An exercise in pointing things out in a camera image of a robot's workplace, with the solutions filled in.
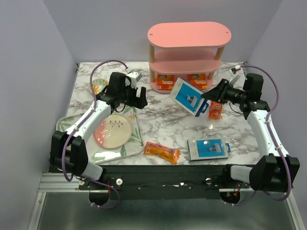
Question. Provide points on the white Harrys razor box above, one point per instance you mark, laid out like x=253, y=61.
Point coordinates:
x=189, y=97

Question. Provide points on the pink cream round plate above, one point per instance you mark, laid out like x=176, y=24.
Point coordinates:
x=113, y=132

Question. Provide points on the blue Harrys razor box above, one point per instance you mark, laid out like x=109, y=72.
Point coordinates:
x=208, y=149

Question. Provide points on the small floral bowl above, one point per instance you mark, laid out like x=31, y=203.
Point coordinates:
x=98, y=85

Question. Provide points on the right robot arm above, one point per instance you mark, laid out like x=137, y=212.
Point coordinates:
x=276, y=170

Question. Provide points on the orange razor bag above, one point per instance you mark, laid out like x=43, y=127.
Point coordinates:
x=166, y=153
x=215, y=111

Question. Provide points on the orange razor bag front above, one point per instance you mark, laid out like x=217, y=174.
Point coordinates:
x=166, y=153

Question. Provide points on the orange Gillette box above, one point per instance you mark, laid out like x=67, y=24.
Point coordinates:
x=165, y=82
x=198, y=80

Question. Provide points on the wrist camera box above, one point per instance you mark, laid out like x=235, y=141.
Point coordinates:
x=132, y=79
x=235, y=76

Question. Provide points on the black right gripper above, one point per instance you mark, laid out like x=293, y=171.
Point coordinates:
x=218, y=94

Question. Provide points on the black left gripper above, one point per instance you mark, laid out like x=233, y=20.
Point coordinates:
x=139, y=103

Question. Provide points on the orange razor bag right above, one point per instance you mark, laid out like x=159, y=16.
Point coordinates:
x=215, y=111

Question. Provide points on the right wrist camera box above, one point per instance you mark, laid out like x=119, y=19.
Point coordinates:
x=235, y=76

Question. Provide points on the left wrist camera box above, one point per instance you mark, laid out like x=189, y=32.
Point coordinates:
x=132, y=79

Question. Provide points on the pink three-tier shelf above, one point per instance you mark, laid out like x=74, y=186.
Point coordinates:
x=180, y=49

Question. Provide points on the floral serving tray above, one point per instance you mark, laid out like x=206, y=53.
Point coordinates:
x=134, y=145

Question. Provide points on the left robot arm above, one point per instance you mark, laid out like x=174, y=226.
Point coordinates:
x=68, y=148

